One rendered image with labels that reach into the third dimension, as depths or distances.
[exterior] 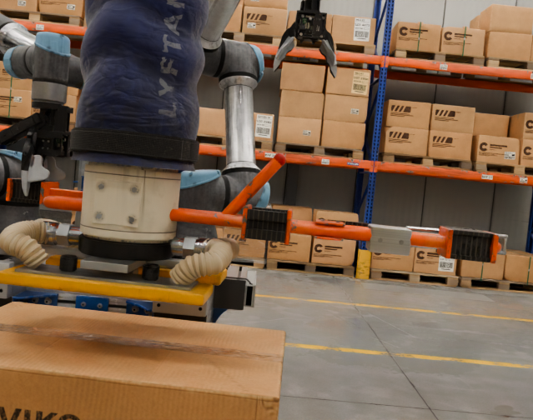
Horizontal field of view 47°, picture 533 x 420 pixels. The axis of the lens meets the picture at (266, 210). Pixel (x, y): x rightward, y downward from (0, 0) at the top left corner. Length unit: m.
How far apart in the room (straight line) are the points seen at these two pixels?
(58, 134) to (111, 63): 0.40
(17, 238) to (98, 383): 0.28
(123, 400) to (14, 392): 0.17
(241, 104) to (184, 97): 0.75
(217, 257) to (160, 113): 0.25
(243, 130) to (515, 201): 8.85
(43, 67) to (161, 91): 0.46
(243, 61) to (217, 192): 0.42
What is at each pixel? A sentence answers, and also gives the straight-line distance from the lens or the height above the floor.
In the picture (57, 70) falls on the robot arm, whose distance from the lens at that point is 1.44.
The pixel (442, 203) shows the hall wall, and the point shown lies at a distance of 10.03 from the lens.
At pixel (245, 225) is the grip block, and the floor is 1.18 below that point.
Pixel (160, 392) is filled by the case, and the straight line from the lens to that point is 0.96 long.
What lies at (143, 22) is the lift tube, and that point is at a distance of 1.05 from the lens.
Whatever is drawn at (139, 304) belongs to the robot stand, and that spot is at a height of 0.90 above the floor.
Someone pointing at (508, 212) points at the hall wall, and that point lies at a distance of 10.39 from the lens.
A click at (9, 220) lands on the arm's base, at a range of 1.77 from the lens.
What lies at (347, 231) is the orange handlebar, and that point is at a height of 1.19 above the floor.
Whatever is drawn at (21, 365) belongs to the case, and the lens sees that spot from 1.03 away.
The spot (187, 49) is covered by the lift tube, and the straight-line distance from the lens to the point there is 1.07.
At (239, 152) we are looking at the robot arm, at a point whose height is 1.33.
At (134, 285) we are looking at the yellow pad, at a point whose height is 1.07.
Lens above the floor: 1.27
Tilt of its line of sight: 3 degrees down
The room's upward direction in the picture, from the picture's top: 5 degrees clockwise
